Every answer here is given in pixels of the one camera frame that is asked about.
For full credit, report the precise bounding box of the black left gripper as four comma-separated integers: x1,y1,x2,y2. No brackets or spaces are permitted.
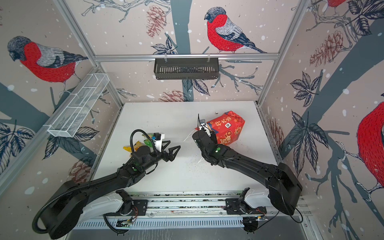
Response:
141,139,181,172

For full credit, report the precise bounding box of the red paper gift bag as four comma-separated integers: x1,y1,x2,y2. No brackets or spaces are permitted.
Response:
185,111,245,146

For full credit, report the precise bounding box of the yellow snack packet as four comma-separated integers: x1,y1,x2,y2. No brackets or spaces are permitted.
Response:
123,141,145,153

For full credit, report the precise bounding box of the green snack packet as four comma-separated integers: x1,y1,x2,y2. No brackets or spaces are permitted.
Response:
142,134,153,148

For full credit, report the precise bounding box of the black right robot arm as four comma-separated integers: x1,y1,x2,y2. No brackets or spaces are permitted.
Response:
192,111,303,216

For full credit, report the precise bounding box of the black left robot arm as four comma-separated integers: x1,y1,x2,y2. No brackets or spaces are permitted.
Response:
32,146,181,240

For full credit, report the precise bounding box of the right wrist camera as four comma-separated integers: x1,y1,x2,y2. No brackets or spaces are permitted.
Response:
199,119,211,133

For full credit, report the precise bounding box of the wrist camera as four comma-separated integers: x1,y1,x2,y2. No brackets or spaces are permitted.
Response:
152,133,165,152
199,119,211,133

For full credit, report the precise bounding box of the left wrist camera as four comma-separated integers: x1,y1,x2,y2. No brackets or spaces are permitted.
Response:
152,133,165,152

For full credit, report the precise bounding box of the aluminium mounting rail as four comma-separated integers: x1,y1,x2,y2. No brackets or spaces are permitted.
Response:
64,191,311,218

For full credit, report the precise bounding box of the black hanging wall basket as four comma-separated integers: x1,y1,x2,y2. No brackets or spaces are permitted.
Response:
154,58,220,80

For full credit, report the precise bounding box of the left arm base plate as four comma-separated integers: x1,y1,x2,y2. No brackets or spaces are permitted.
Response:
106,190,149,217

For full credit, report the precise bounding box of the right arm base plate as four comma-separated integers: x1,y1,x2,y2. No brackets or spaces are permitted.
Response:
224,188,267,215

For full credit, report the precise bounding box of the white wire mesh shelf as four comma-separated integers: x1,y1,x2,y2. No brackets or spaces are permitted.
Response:
48,73,110,138

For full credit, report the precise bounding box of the black corrugated cable hose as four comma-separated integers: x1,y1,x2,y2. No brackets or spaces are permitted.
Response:
31,128,158,235

